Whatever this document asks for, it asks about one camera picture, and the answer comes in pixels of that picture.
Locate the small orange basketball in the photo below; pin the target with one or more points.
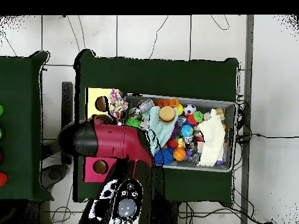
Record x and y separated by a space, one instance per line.
179 154

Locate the grey round base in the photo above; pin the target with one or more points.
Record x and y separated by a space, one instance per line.
53 175

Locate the light blue cloth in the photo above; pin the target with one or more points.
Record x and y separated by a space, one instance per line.
163 128

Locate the small soccer ball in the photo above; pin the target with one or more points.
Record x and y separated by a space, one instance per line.
189 109

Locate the dark green table cloth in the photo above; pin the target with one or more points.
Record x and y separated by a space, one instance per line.
18 116
163 77

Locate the wooden box with three holes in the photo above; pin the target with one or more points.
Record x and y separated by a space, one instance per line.
93 100

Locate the clear mesh bin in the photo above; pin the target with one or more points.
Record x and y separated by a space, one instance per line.
205 103

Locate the silver robot toy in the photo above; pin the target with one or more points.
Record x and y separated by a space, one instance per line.
144 106

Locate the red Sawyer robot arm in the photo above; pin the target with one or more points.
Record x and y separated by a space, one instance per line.
112 140

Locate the cream white cloth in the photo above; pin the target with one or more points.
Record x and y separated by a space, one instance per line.
212 140

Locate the multicolour spotted cloth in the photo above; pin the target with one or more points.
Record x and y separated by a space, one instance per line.
116 102

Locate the black flat stand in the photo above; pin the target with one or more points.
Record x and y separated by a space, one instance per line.
67 100

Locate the tan toy burger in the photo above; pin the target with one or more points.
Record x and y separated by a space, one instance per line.
167 113

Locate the red round object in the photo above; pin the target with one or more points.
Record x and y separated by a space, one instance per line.
2 179

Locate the green spiky ball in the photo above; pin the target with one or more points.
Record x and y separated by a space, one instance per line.
134 122

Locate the blue spiky ball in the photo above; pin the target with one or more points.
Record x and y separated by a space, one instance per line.
164 156

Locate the orange plastic block toy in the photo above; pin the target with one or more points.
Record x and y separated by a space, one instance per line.
167 102

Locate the blue globe ball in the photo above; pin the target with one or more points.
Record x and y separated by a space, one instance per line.
186 131

